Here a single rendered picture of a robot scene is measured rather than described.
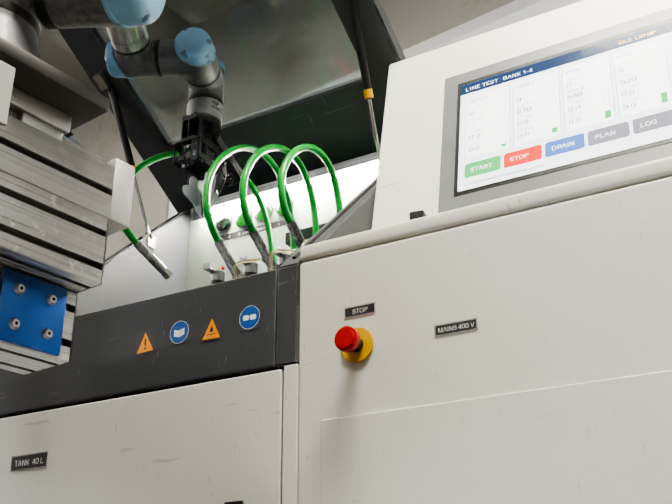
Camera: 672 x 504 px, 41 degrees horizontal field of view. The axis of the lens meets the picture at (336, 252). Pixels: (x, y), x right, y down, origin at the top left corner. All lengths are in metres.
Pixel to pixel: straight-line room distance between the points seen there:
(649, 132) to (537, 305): 0.47
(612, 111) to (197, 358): 0.81
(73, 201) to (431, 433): 0.54
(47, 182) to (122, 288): 0.97
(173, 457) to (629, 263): 0.73
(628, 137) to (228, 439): 0.80
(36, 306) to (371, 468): 0.48
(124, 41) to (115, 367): 0.65
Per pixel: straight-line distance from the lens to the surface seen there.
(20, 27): 1.19
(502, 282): 1.21
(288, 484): 1.29
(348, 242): 1.34
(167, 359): 1.47
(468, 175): 1.62
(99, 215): 1.15
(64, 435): 1.58
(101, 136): 5.14
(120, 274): 2.07
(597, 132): 1.58
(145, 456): 1.45
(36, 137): 1.13
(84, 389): 1.58
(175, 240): 2.25
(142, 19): 1.22
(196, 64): 1.84
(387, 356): 1.25
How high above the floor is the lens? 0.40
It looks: 24 degrees up
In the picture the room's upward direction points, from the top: 1 degrees counter-clockwise
